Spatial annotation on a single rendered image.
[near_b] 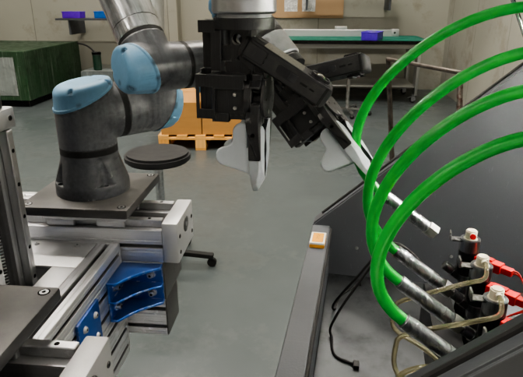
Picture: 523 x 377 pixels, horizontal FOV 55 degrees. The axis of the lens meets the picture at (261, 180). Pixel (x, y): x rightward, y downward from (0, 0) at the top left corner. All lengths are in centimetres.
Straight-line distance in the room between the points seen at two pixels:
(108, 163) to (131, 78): 34
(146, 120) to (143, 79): 33
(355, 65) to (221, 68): 21
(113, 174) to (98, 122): 11
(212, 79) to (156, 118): 52
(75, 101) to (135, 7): 28
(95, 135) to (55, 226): 22
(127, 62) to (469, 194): 72
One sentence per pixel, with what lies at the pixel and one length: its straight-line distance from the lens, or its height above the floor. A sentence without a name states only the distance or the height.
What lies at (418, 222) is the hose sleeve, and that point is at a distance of 78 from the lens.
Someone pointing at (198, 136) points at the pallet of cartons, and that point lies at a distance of 502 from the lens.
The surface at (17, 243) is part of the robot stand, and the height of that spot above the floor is 101.
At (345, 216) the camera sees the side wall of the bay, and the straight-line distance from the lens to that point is 112.
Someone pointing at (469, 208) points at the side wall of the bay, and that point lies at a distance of 113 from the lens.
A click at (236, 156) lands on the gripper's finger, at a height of 124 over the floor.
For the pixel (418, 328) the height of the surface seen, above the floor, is 110.
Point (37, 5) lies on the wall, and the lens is 972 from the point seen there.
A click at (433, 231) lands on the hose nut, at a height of 110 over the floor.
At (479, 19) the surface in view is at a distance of 73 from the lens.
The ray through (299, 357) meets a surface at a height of 95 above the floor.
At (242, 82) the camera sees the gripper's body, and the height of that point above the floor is 133.
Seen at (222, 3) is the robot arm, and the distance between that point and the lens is 59.
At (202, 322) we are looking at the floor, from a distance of 246.
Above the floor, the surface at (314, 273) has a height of 95.
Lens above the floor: 142
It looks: 20 degrees down
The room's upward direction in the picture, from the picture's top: straight up
